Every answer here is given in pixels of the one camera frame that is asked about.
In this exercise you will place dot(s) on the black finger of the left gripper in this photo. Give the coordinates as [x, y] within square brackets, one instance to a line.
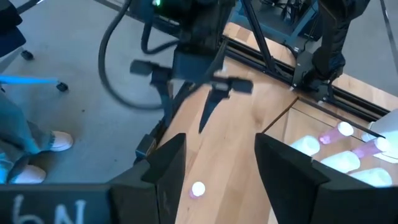
[146, 68]
[236, 85]

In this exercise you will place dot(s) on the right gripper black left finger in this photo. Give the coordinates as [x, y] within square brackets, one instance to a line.
[168, 174]

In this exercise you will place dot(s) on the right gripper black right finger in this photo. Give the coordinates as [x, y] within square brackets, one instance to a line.
[289, 180]

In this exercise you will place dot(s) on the white medicine bottle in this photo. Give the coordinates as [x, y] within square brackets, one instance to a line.
[373, 177]
[342, 161]
[306, 144]

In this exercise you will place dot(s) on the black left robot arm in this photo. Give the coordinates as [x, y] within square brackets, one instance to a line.
[332, 37]

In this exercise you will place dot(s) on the person's white shoe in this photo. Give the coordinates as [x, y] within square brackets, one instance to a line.
[29, 175]
[62, 140]

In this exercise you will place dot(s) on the office chair base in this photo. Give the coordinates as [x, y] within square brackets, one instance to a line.
[9, 28]

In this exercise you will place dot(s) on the person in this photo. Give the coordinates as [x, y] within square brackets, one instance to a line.
[12, 130]

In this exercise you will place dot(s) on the wooden shelf with black frame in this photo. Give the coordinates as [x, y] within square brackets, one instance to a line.
[298, 124]

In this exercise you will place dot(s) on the black aluminium table frame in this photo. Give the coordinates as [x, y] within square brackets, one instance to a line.
[357, 105]

